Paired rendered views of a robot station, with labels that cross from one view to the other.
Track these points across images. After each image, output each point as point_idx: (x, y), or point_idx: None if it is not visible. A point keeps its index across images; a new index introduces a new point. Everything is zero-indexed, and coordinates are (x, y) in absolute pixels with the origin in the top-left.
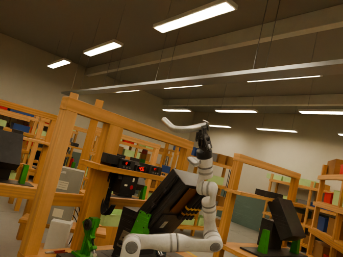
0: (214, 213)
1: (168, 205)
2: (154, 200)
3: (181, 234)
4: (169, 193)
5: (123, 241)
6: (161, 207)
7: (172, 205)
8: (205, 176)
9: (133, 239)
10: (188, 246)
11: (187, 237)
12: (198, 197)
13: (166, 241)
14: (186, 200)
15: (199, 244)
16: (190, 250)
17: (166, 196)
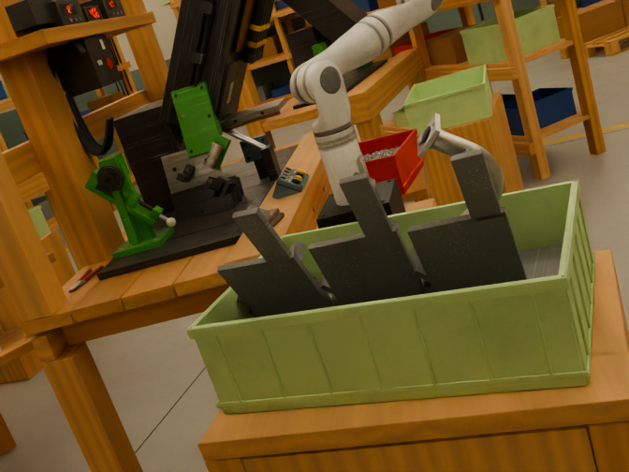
0: None
1: (231, 37)
2: (196, 46)
3: (378, 11)
4: (219, 8)
5: (309, 80)
6: (217, 51)
7: (235, 33)
8: None
9: (326, 63)
10: (402, 22)
11: (391, 9)
12: None
13: (369, 35)
14: (250, 9)
15: (416, 7)
16: (406, 28)
17: (215, 21)
